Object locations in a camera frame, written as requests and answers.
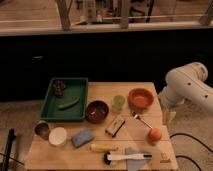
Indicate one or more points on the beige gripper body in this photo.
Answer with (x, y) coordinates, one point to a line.
(168, 116)

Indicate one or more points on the orange apple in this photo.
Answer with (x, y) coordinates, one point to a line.
(155, 134)

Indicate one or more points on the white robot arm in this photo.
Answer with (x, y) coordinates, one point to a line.
(185, 83)

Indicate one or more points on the green translucent cup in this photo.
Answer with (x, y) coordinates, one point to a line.
(118, 103)

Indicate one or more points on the metal cup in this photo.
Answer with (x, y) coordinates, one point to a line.
(42, 129)

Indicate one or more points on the silver fork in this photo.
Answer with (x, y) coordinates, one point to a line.
(137, 117)

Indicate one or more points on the orange bowl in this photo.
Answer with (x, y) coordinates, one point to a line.
(140, 98)

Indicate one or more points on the small brown box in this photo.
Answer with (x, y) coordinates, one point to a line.
(115, 125)

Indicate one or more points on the grey cloth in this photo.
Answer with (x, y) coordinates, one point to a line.
(136, 165)

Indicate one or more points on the yellow banana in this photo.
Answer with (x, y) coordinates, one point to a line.
(102, 148)

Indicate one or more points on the dark brown bowl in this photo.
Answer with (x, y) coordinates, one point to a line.
(96, 112)

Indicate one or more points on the white dish brush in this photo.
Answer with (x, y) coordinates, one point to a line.
(108, 157)

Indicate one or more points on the blue sponge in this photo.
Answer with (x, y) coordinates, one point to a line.
(82, 137)

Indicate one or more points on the green cucumber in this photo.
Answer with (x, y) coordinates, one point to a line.
(68, 104)

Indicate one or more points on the green plastic tray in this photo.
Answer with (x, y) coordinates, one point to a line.
(75, 87)

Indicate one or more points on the dark grape bunch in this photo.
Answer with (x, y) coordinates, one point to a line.
(59, 87)

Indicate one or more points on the black tripod stand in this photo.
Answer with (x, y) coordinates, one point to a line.
(6, 154)

